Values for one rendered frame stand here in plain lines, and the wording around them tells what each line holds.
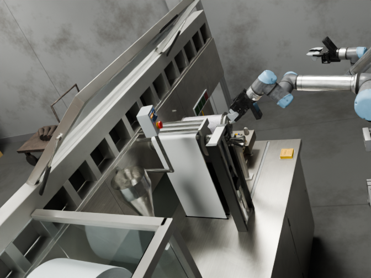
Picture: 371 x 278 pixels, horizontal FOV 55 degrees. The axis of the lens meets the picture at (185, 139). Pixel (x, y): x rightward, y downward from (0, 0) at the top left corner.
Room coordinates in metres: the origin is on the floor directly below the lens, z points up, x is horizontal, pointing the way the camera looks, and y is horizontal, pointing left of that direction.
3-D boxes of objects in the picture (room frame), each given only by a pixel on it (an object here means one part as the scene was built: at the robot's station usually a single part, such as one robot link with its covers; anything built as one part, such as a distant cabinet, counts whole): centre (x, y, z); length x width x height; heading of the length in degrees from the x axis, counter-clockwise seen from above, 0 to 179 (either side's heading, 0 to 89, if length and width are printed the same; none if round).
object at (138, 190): (1.13, 0.25, 1.50); 0.14 x 0.14 x 0.06
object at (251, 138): (1.91, -0.21, 1.00); 0.40 x 0.16 x 0.06; 56
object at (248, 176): (1.62, -0.25, 1.05); 0.06 x 0.05 x 0.31; 56
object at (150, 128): (1.23, 0.09, 1.66); 0.07 x 0.07 x 0.10; 66
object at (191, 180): (1.48, 0.08, 1.17); 0.34 x 0.05 x 0.54; 56
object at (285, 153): (1.67, -0.52, 0.91); 0.07 x 0.07 x 0.02; 56
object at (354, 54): (1.93, -1.17, 1.21); 0.11 x 0.08 x 0.09; 37
